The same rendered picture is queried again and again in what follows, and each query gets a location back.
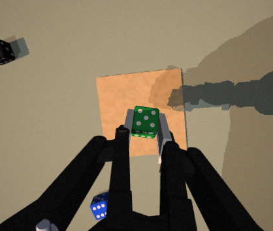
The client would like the green die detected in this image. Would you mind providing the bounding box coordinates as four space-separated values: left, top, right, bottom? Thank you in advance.
131 106 159 139

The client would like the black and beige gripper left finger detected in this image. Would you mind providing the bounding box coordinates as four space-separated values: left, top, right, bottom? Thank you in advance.
0 109 134 231

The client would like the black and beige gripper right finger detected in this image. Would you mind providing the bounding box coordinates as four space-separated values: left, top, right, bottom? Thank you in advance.
155 113 264 231

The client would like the blue die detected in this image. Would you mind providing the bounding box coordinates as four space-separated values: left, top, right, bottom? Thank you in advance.
90 192 108 220

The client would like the orange mat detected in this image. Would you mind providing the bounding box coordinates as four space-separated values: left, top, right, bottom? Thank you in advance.
96 69 187 157

